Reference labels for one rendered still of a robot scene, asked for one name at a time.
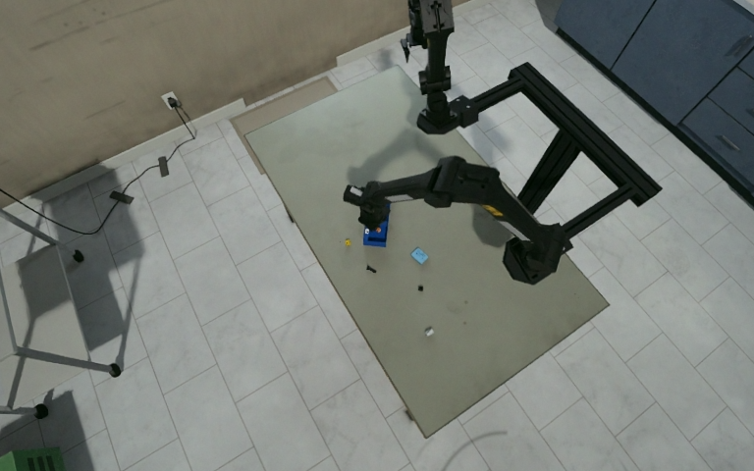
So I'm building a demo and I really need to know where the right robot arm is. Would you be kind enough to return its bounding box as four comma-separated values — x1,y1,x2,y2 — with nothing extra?
407,0,458,129

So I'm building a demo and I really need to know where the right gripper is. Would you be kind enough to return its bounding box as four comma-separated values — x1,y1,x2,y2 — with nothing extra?
401,25,427,62

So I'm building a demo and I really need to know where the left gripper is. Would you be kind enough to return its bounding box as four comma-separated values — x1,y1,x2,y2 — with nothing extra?
358,205,391,231

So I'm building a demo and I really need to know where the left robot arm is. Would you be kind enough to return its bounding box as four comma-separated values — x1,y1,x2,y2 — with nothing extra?
344,155,566,281

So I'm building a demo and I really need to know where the blue rack of bins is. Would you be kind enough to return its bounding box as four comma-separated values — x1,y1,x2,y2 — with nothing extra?
363,212,390,247

